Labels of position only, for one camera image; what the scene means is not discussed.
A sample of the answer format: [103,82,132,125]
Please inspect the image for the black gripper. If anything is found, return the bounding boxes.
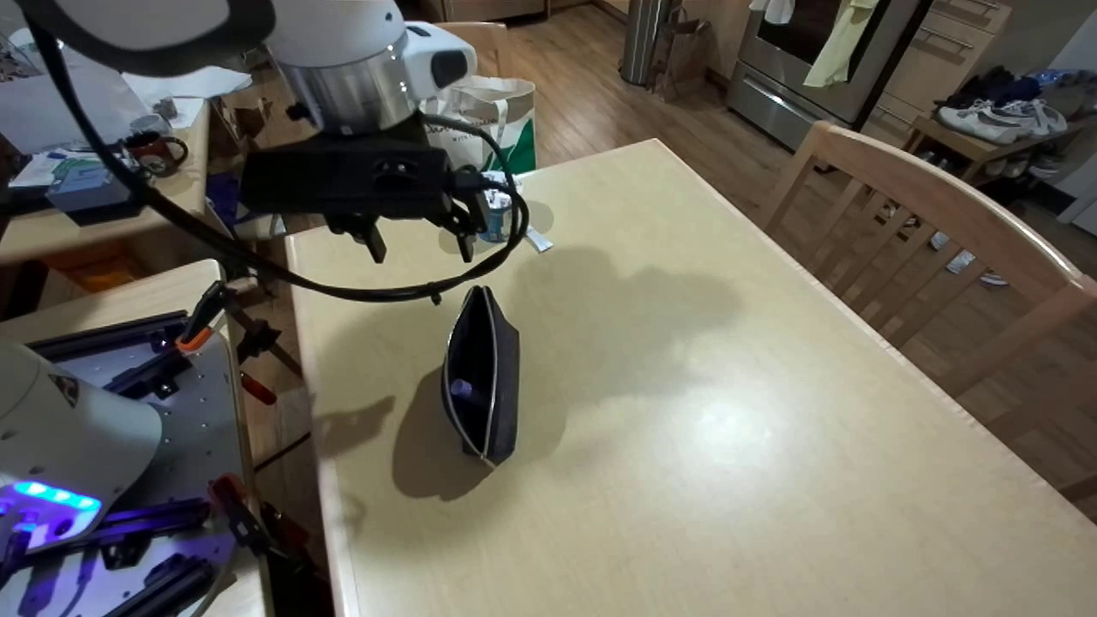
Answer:
[292,113,485,266]

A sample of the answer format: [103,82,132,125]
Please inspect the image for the dark blue zip purse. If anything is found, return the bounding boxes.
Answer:
[438,284,523,470]

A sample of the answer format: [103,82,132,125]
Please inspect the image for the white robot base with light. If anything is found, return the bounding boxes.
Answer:
[0,330,166,557]

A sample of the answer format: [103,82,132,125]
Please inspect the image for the white crumpled paper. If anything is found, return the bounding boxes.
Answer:
[119,63,254,113]

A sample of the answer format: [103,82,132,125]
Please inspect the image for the white green shopping bag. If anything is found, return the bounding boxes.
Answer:
[418,71,541,180]

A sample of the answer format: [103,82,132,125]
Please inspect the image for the black orange clamp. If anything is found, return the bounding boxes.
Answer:
[204,472,309,574]
[168,276,303,408]

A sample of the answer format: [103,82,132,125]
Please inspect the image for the wooden desk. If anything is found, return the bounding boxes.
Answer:
[0,101,222,273]

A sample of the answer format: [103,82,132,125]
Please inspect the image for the small light wooden side table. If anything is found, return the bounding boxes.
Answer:
[0,256,276,617]

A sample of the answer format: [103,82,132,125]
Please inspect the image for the blue box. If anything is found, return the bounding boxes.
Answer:
[40,151,153,226]

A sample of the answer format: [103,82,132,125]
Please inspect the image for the brown paper bag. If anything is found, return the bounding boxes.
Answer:
[650,10,713,95]

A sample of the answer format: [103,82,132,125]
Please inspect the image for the grey flat bag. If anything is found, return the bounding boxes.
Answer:
[0,25,166,157]

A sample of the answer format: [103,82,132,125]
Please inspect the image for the stainless steel stove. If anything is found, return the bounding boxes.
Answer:
[728,0,935,153]

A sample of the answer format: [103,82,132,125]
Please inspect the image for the white hanging towel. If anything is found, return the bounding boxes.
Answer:
[747,0,798,31]

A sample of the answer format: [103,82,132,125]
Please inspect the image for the yellow hanging towel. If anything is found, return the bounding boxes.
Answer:
[802,0,883,93]

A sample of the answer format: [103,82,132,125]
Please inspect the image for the wooden shoe rack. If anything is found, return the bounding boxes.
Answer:
[902,111,1097,196]

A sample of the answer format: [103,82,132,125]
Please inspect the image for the white sneaker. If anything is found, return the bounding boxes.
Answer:
[994,93,1074,138]
[934,99,1027,146]

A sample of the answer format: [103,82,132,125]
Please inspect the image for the light wooden cabinet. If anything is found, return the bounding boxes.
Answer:
[859,0,1014,146]

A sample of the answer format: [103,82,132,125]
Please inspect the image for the dark grey shoe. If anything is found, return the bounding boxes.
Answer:
[958,63,1047,111]

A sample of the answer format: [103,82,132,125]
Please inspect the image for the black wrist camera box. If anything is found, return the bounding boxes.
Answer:
[241,138,453,221]

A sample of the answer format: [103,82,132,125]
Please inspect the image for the black coiled cable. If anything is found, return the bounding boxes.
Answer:
[117,130,192,180]

